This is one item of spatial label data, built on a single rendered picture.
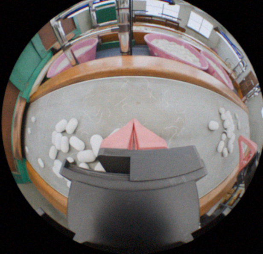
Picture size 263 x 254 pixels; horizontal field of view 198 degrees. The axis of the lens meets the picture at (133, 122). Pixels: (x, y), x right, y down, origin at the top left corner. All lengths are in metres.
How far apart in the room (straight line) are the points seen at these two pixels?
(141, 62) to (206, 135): 0.21
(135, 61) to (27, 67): 0.62
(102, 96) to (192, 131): 0.19
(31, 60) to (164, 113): 0.73
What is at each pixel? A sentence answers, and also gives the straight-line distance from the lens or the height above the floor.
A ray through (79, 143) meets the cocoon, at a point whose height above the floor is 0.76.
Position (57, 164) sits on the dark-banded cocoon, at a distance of 0.20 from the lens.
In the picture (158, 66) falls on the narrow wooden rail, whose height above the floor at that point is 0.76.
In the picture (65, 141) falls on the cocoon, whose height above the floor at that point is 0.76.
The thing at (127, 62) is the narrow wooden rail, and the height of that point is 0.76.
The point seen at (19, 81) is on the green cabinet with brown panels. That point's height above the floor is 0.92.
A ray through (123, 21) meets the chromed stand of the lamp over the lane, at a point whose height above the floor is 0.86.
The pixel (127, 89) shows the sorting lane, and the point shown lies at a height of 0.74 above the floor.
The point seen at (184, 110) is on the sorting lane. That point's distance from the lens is 0.18.
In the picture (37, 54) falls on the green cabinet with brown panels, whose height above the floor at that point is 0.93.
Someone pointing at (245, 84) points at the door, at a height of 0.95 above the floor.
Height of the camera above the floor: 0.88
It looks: 76 degrees down
